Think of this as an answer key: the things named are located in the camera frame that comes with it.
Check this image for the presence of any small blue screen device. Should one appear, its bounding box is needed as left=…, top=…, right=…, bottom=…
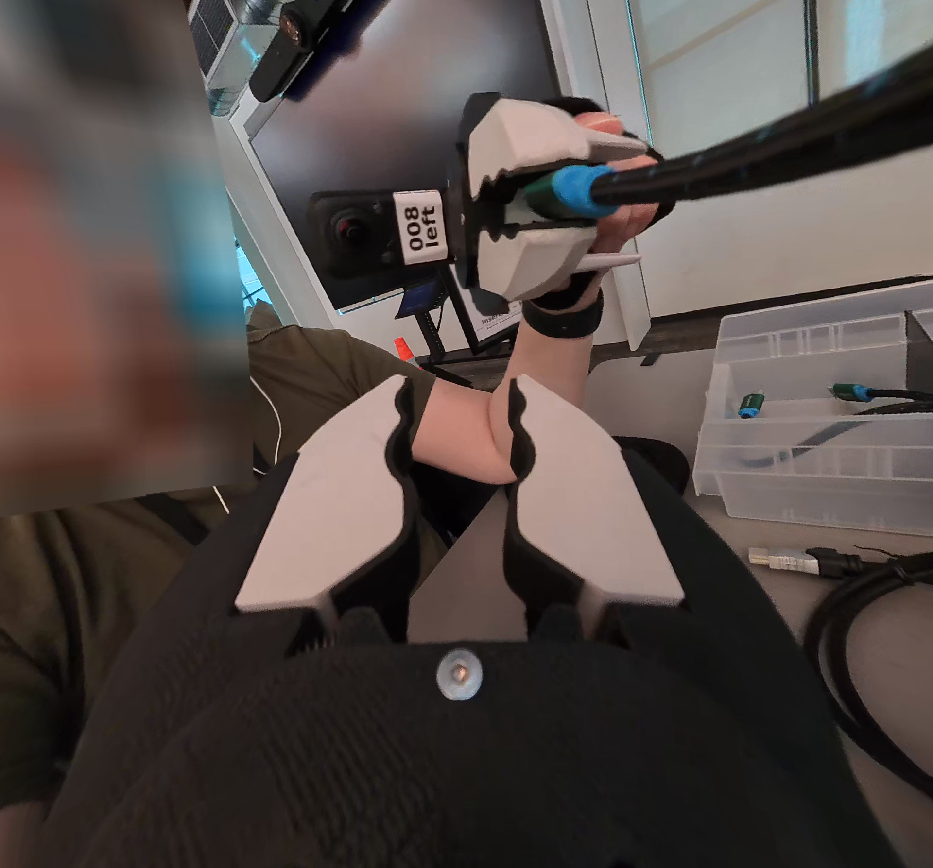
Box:
left=396, top=284, right=447, bottom=320

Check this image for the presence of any black wristband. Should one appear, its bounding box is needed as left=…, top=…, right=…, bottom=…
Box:
left=521, top=291, right=606, bottom=339

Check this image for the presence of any clear plastic compartment bin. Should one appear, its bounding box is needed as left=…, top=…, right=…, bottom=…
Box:
left=692, top=291, right=933, bottom=538

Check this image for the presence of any large gridded window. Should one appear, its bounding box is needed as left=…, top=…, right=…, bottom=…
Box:
left=616, top=0, right=933, bottom=115

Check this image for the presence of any thin white cable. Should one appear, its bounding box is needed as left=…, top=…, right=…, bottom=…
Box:
left=250, top=376, right=284, bottom=477

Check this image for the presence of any silver plug black cable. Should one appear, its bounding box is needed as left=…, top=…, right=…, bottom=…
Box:
left=748, top=545, right=933, bottom=581

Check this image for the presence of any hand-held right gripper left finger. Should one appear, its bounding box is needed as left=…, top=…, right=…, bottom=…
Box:
left=233, top=374, right=420, bottom=642

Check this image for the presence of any person in olive shirt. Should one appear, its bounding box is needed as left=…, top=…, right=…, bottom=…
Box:
left=0, top=303, right=438, bottom=811

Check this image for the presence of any person's left forearm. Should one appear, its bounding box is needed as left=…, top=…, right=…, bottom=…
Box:
left=410, top=325, right=607, bottom=488

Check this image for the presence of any white ceiling vent unit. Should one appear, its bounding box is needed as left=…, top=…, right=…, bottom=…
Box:
left=187, top=0, right=252, bottom=117

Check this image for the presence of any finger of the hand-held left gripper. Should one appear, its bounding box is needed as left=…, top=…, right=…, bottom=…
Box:
left=466, top=96, right=650, bottom=193
left=470, top=223, right=644, bottom=302

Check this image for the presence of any hdmi cable with blue collar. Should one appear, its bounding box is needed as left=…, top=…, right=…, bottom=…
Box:
left=829, top=382, right=933, bottom=417

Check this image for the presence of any large black tv monitor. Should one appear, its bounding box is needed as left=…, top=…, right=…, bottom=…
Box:
left=248, top=0, right=577, bottom=311

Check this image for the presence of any black wheeled tv stand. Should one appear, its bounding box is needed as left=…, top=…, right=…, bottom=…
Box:
left=419, top=278, right=482, bottom=388

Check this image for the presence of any black video conference bar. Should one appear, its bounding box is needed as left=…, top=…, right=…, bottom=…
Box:
left=248, top=0, right=420, bottom=102

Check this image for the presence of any person's left hand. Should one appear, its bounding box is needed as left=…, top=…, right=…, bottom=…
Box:
left=557, top=109, right=658, bottom=301

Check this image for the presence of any black divider panel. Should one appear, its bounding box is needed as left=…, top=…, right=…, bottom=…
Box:
left=904, top=309, right=933, bottom=390

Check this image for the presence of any black braided hdmi cable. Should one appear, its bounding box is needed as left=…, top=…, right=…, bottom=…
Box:
left=526, top=61, right=933, bottom=222

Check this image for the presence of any thick black coiled cable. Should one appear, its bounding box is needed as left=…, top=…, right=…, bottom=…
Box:
left=804, top=553, right=933, bottom=800

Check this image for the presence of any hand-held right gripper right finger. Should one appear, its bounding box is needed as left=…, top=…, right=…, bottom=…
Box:
left=501, top=376, right=687, bottom=639

